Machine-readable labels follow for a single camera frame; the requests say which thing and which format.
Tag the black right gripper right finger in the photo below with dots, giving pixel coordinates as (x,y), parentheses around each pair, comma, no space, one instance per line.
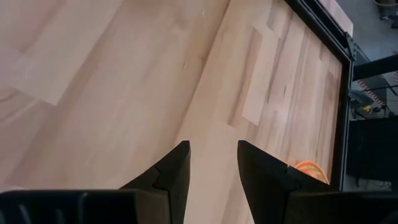
(264,180)

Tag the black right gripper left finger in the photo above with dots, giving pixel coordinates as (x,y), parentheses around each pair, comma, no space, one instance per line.
(174,174)

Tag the orange plastic plate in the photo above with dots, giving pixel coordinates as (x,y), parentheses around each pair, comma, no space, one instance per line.
(312,171)

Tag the black box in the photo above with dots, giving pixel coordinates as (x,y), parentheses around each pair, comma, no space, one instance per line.
(373,149)

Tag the black crossbeam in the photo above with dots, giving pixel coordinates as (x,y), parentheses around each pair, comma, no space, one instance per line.
(376,67)

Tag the black table edge frame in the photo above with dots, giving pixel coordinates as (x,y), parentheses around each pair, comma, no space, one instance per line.
(340,93)

